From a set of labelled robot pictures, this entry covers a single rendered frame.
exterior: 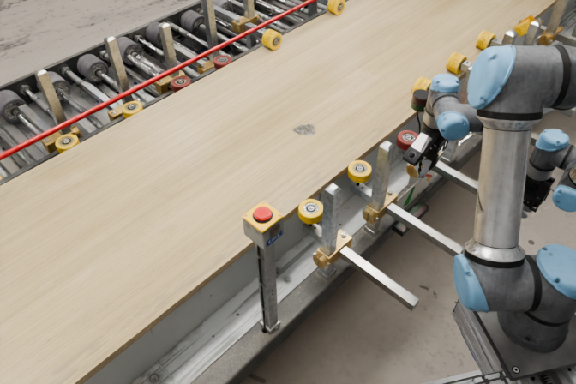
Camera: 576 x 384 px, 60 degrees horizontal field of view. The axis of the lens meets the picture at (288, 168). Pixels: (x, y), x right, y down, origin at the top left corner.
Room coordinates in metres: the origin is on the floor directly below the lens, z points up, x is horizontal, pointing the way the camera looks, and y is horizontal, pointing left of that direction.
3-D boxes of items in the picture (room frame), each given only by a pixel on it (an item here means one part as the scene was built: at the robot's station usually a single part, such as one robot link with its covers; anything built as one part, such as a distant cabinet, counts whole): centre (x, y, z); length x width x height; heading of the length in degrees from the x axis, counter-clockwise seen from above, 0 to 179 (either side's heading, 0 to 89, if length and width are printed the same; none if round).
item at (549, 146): (1.06, -0.76, 1.13); 0.09 x 0.08 x 0.11; 52
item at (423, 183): (1.25, -0.47, 0.75); 0.26 x 0.01 x 0.10; 135
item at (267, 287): (0.74, 0.06, 0.93); 0.05 x 0.05 x 0.45; 45
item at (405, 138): (1.37, -0.44, 0.85); 0.08 x 0.08 x 0.11
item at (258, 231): (0.75, 0.06, 1.18); 0.07 x 0.07 x 0.08; 45
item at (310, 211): (1.04, -0.07, 0.85); 0.08 x 0.08 x 0.11
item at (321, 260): (0.95, -0.14, 0.81); 0.14 x 0.06 x 0.05; 135
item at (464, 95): (1.46, -0.65, 0.91); 0.04 x 0.04 x 0.48; 45
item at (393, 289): (0.90, -0.21, 0.80); 0.44 x 0.03 x 0.04; 45
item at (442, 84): (1.13, -0.44, 1.27); 0.09 x 0.08 x 0.11; 179
